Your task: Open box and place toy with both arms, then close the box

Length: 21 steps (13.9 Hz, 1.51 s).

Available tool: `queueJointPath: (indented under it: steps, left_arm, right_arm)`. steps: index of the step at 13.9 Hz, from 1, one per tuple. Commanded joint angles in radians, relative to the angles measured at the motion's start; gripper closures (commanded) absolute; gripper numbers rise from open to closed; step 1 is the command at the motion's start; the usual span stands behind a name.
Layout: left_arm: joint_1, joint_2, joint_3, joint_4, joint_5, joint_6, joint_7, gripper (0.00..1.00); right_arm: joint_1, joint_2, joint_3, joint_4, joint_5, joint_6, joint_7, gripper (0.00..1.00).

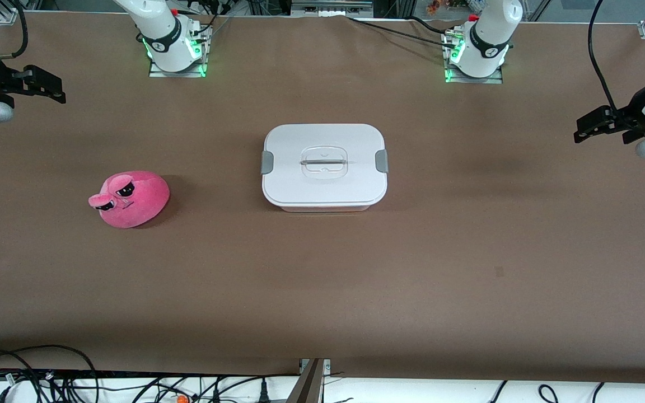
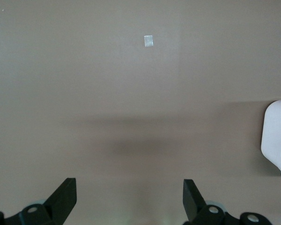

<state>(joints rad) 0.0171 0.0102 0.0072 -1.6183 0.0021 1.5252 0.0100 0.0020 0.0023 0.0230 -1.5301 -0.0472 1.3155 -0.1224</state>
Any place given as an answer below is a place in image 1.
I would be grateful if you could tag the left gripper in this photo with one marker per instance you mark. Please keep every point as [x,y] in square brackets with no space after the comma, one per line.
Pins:
[634,111]

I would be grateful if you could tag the pink plush toy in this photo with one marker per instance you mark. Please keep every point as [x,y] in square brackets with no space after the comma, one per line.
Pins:
[138,201]

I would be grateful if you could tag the white box lid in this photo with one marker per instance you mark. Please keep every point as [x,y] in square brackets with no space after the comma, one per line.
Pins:
[322,184]

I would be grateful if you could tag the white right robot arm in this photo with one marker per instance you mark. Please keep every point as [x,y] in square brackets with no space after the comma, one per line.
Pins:
[166,33]

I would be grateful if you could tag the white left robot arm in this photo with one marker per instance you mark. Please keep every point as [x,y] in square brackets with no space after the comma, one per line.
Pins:
[490,33]

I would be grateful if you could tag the pink storage box base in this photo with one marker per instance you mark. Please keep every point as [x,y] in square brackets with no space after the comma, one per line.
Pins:
[325,208]

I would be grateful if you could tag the orange figurine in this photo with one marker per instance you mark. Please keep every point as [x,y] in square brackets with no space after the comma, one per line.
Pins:
[433,6]

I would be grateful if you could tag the grey metal device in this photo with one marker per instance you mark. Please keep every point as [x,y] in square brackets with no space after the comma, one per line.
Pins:
[331,6]

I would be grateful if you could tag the black power plug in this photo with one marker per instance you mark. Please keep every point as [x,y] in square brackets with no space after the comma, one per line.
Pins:
[263,394]

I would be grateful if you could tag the aluminium profile beam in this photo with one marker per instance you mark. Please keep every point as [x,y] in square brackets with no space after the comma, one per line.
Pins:
[308,386]

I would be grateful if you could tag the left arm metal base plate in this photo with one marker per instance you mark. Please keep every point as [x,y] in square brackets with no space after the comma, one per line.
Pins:
[473,80]

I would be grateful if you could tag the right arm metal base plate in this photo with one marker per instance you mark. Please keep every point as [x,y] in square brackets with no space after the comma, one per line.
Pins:
[180,73]

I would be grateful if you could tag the metal corner bracket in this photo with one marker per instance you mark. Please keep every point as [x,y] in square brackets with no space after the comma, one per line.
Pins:
[327,365]

